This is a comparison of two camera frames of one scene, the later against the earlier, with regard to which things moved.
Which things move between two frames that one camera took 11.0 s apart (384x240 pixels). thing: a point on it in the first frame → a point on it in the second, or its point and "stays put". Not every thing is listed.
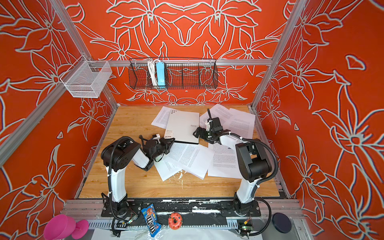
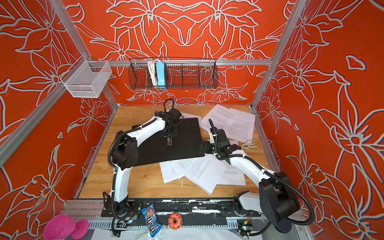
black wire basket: (179, 74) stays put
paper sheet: (194, 159) → (203, 172)
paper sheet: (240, 123) stays put
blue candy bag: (154, 226) stays put
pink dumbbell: (61, 226) stays put
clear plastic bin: (86, 78) stays put
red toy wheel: (175, 221) stays put
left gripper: (164, 143) → (175, 133)
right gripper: (203, 131) → (207, 144)
